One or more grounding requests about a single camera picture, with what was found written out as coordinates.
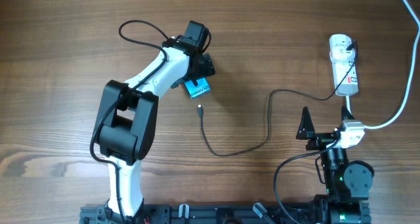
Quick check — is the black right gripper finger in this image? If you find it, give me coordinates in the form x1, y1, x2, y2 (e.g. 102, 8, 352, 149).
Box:
296, 106, 316, 140
341, 106, 354, 121

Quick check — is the cyan screen smartphone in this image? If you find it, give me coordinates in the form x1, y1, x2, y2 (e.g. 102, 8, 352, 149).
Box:
184, 78, 211, 99

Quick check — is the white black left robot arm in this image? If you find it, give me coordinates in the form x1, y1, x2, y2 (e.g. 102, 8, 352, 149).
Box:
89, 21, 215, 223

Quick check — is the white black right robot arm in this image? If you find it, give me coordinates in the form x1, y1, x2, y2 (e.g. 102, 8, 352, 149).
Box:
296, 107, 375, 224

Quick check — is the white usb charger plug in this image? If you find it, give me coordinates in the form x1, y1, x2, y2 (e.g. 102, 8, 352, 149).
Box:
329, 45, 356, 62

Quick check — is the white power strip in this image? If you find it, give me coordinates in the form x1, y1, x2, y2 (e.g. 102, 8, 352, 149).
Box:
329, 34, 358, 97

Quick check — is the black usb charging cable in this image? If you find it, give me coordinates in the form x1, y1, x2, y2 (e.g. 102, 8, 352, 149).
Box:
197, 39, 359, 158

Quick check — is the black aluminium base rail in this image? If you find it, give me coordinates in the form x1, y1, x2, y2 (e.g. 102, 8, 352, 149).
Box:
79, 202, 371, 224

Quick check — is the white power strip cord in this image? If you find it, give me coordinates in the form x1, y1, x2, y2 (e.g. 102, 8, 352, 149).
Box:
345, 0, 420, 130

